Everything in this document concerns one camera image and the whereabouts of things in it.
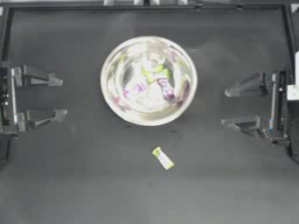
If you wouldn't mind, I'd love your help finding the purple candy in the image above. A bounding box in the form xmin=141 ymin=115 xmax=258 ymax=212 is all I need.
xmin=157 ymin=79 xmax=177 ymax=101
xmin=119 ymin=82 xmax=146 ymax=100

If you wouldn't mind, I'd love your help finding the green candy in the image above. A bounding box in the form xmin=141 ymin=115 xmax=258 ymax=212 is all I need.
xmin=149 ymin=64 xmax=173 ymax=80
xmin=138 ymin=65 xmax=156 ymax=84
xmin=150 ymin=146 xmax=176 ymax=172

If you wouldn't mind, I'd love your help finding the steel bowl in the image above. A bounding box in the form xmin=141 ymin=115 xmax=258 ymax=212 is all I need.
xmin=98 ymin=35 xmax=198 ymax=127

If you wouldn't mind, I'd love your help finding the black metal frame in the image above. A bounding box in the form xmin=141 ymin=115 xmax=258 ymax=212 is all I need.
xmin=0 ymin=0 xmax=299 ymax=77

